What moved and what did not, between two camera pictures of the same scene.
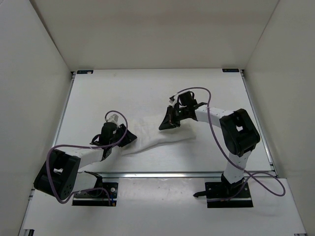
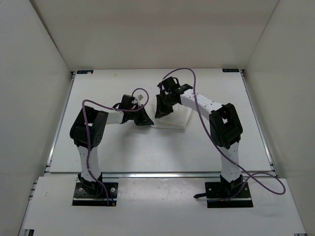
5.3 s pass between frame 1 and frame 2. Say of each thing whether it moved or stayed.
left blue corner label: stayed
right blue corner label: stayed
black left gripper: moved
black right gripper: moved
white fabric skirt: moved
